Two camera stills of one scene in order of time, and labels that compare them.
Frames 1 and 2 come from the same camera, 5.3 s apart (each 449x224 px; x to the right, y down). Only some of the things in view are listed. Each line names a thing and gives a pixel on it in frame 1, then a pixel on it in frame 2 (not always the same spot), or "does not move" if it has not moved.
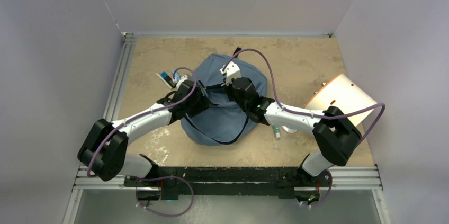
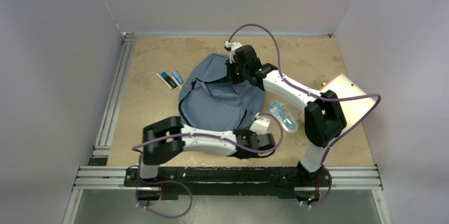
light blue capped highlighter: x=176 y=74 does not move
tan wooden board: x=344 y=95 does not move
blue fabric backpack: x=225 y=122 does not move
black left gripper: x=203 y=104 to x=249 y=133
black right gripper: x=227 y=89 to x=232 y=79
